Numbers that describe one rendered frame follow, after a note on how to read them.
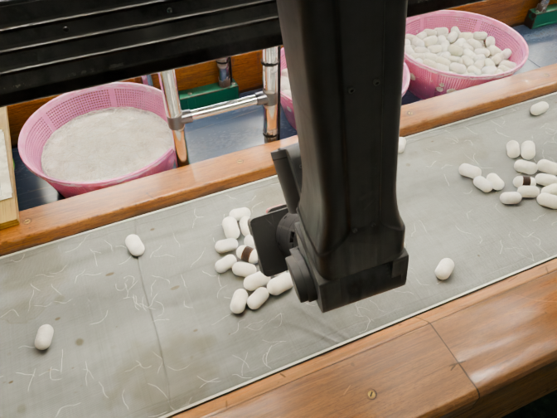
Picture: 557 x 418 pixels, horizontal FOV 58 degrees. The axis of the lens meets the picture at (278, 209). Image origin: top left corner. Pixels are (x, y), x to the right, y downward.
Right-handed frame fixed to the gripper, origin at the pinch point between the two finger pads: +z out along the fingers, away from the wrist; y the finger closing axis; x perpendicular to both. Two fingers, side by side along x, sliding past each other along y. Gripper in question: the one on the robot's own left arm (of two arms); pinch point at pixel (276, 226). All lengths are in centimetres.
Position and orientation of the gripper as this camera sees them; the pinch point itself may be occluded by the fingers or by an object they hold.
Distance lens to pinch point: 62.7
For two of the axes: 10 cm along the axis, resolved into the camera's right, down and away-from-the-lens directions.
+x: 2.5, 9.6, 1.4
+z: -3.0, -0.7, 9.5
